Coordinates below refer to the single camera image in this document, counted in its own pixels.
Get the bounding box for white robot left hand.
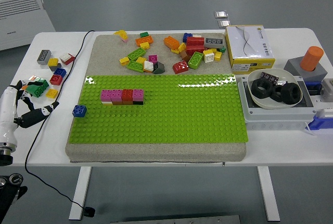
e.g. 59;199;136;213
0;80;60;146

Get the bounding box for red square toy brick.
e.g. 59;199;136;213
121;88;134;102
49;74;64;86

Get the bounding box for dark green large toy brick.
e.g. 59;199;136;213
25;78;49;98

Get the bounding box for grey long toy brick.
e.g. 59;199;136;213
36;49;52;65
204;37;224;49

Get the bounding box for white and red toy brick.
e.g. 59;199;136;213
59;52;76;65

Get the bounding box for lime green long toy brick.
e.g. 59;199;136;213
126;47;146;61
126;60;145;73
187;51;204;70

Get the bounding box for yellow sloped toy brick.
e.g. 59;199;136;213
113;30;129;40

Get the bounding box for white and orange toy brick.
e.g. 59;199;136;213
144;60;156;73

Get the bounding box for orange long toy brick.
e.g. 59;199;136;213
135;36;153;47
163;36;181;49

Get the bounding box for dark grey sloped toy brick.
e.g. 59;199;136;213
152;61;166;75

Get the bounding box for green studded baseplate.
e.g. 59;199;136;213
67;73;248;144

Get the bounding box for red curved toy brick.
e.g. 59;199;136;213
172;61;189;75

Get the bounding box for red long toy brick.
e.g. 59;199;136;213
185;46;205;55
186;36;205;47

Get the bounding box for white panel heater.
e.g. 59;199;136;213
0;0;57;51

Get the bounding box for white table leg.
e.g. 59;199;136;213
256;166;281;221
68;166;92;221

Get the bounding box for grey-brown foam mat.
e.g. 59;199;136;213
65;33;247;163

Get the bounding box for yellow and white cardboard box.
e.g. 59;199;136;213
224;24;276;73

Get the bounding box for large black hex nut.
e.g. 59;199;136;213
280;82;302;104
250;78;274;98
270;85;284;103

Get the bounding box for dark circuit board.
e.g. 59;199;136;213
260;71;279;83

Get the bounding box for grey white junction box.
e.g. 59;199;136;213
238;74;317;130

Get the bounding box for white bowl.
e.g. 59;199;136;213
246;68;304;110

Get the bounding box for grey block with hole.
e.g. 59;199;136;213
283;56;328;83

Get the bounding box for white zip tie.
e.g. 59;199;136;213
304;122;318;137

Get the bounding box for blue plastic part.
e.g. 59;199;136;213
305;81;322;96

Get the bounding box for orange cylinder peg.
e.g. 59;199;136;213
299;46;325;72

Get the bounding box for white power strip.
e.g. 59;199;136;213
313;96;333;109

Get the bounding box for blue and white block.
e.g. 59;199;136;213
305;108;333;131

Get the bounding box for grey socket block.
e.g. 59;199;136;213
320;78;333;102

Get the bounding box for black power cable with plug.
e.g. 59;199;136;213
24;30;96;217

